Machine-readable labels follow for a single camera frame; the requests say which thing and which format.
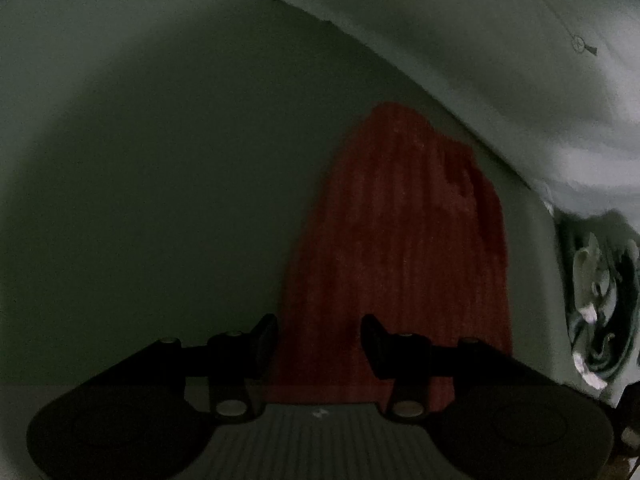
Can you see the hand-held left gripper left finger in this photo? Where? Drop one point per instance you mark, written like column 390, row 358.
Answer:
column 268, row 341

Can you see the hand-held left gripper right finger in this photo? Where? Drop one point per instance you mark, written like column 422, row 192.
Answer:
column 373, row 342

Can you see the red ribbed garment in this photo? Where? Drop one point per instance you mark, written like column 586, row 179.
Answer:
column 395, row 240

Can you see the black and white patterned cloth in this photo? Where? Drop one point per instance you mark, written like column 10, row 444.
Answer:
column 597, row 305

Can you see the white printed bed sheet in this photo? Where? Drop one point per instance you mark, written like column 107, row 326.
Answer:
column 480, row 50

